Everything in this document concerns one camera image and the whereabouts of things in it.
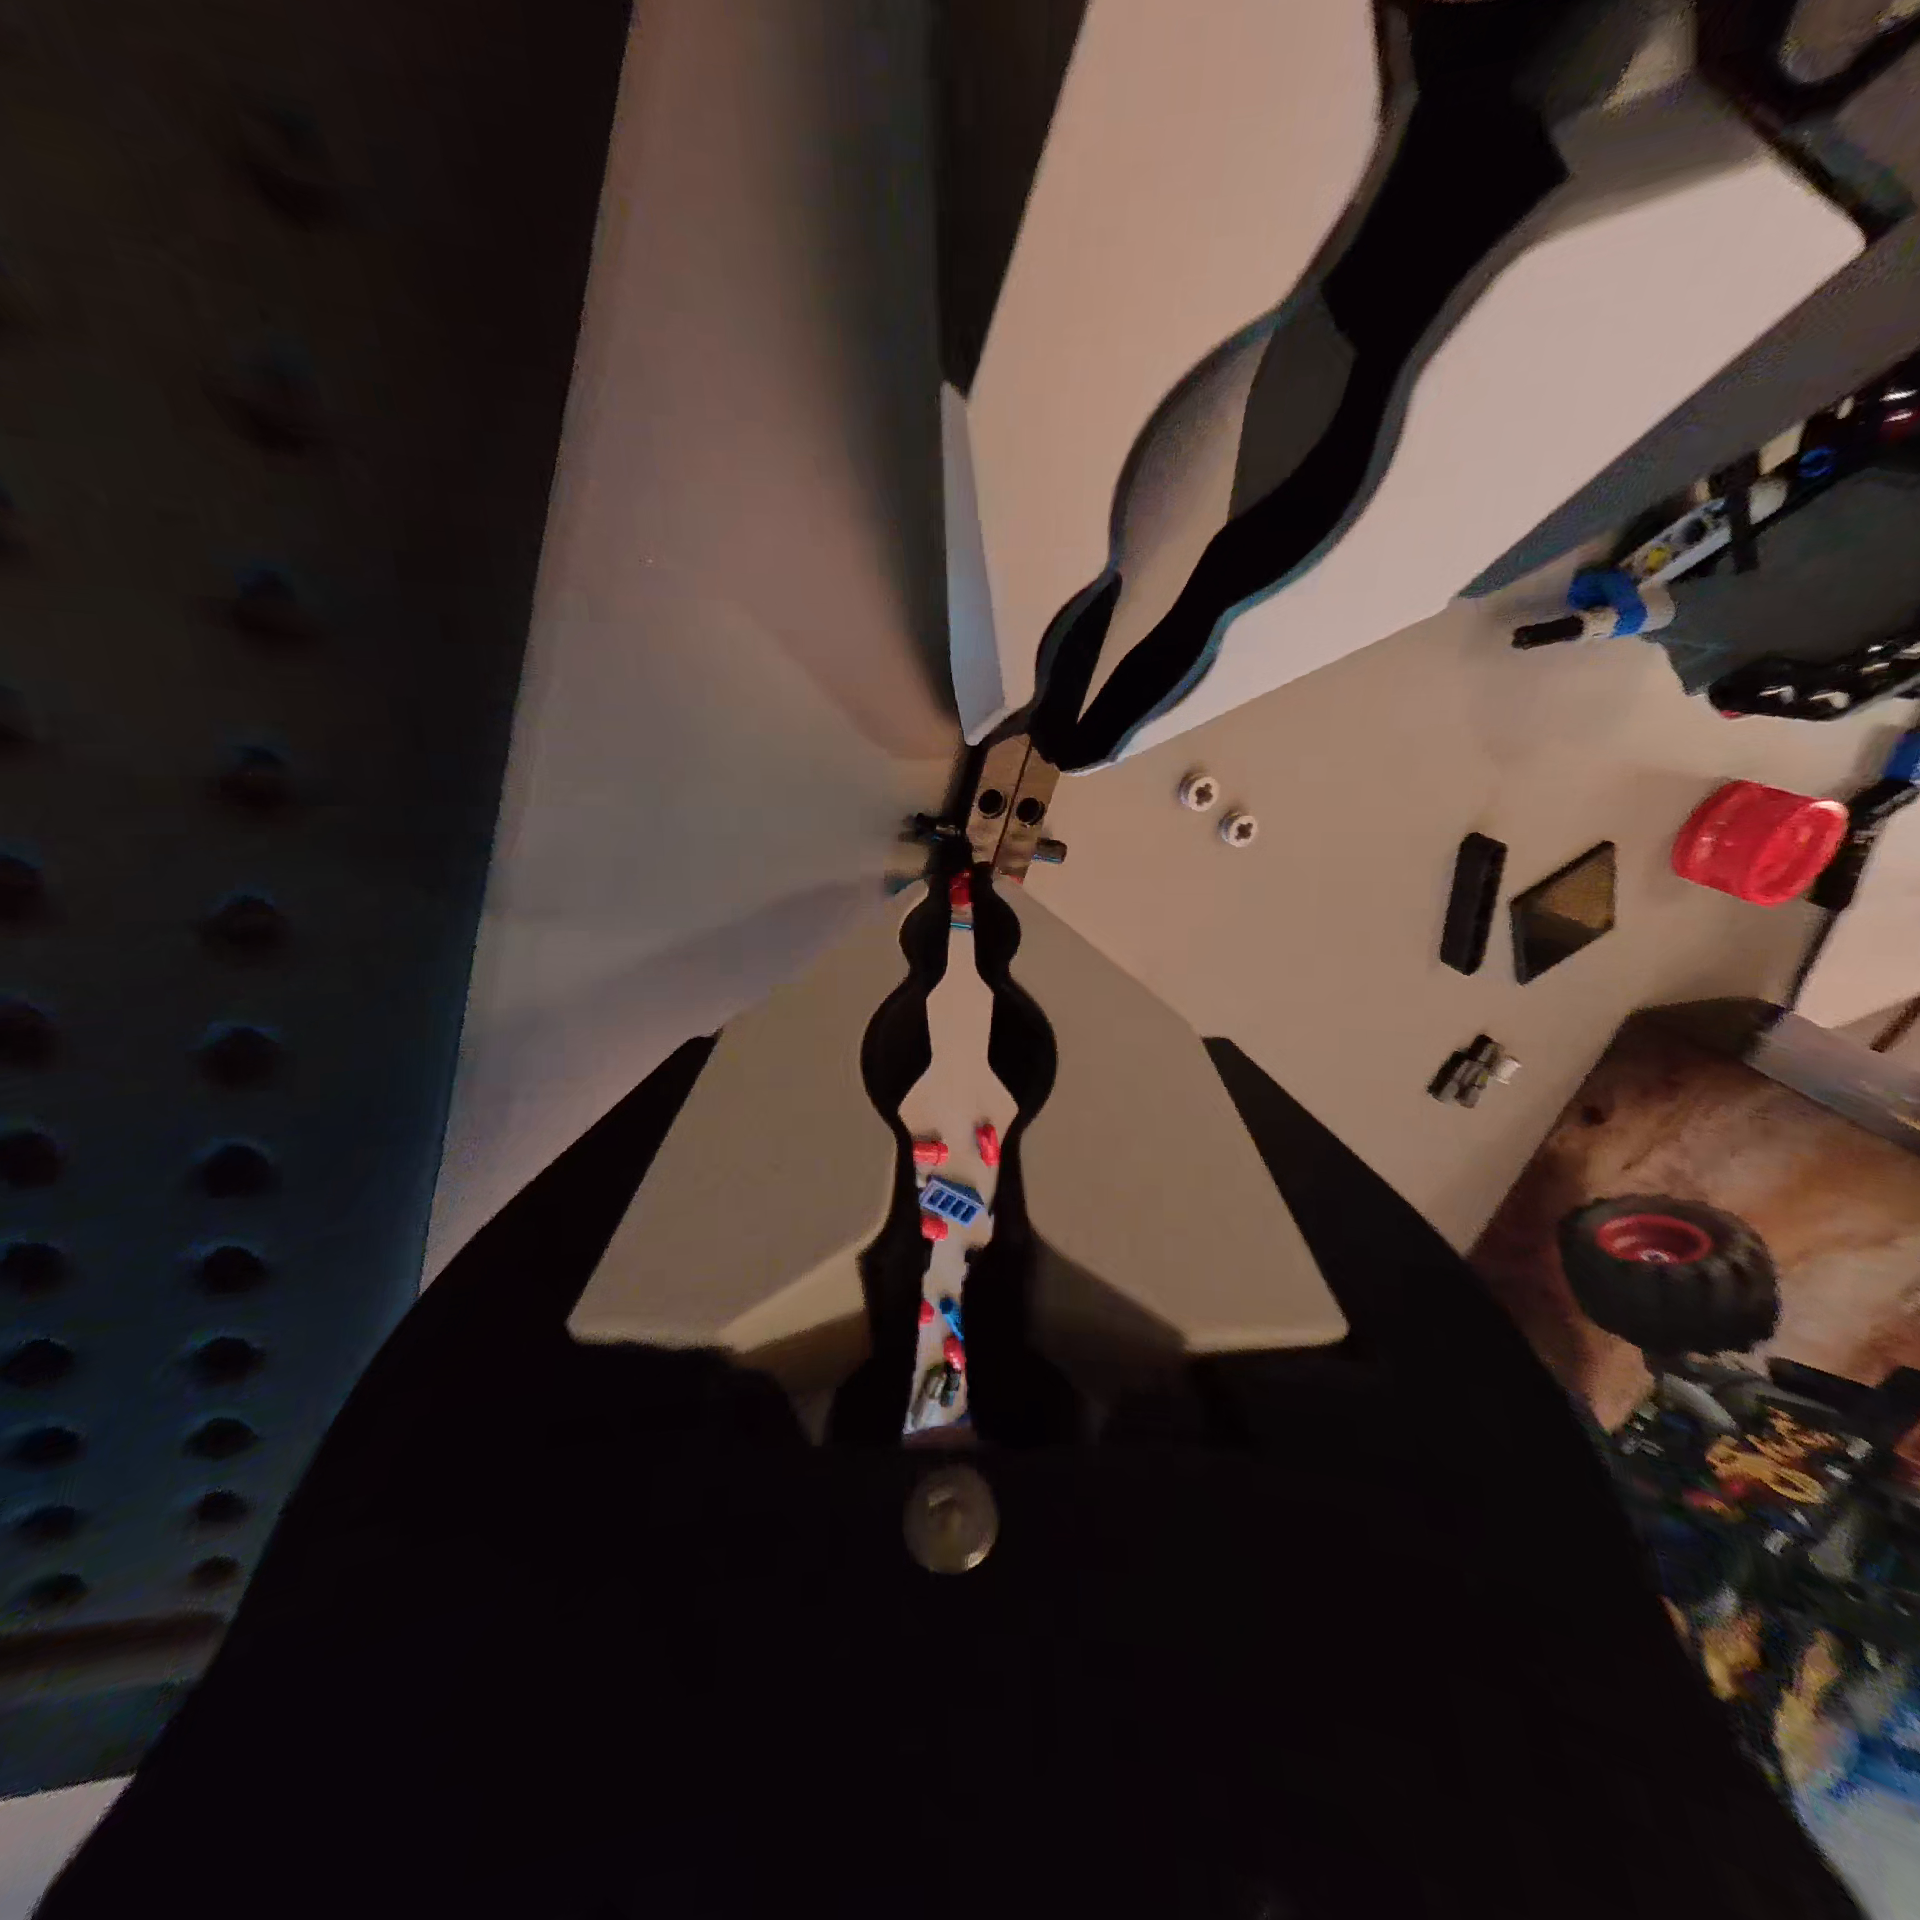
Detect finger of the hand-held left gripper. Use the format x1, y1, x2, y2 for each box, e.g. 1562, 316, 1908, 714
941, 0, 1416, 746
1054, 86, 1873, 773

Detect grey desk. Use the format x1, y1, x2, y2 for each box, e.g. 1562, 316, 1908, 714
419, 0, 1920, 1293

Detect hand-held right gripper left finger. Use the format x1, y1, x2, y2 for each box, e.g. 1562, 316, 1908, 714
565, 881, 954, 1447

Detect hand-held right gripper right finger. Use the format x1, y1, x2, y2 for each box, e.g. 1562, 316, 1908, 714
969, 876, 1352, 1447

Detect dark printed toy box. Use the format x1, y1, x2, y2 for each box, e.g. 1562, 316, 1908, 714
1462, 997, 1920, 1847

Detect black smooth square tile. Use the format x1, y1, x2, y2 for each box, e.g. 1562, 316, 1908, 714
1507, 840, 1621, 986

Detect toy brick truck model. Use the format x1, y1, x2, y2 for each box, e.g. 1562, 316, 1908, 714
1514, 350, 1920, 725

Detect black perforated panel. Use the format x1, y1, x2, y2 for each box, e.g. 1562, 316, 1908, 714
0, 0, 635, 1801

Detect short black brick beam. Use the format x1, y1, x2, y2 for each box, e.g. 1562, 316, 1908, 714
1439, 832, 1507, 976

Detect red toy wheel hub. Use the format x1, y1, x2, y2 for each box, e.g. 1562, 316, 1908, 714
1672, 779, 1853, 909

